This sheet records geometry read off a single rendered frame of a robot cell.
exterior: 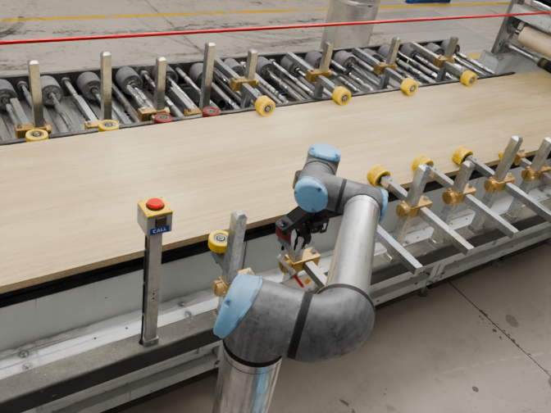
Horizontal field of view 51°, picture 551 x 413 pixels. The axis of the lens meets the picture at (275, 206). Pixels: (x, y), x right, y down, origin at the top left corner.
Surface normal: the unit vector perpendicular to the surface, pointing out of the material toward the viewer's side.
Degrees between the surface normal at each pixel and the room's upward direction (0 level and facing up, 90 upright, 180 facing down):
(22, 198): 0
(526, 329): 0
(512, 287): 0
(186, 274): 90
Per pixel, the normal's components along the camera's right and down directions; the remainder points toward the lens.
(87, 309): 0.52, 0.57
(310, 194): -0.32, 0.51
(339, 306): 0.36, -0.66
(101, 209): 0.16, -0.80
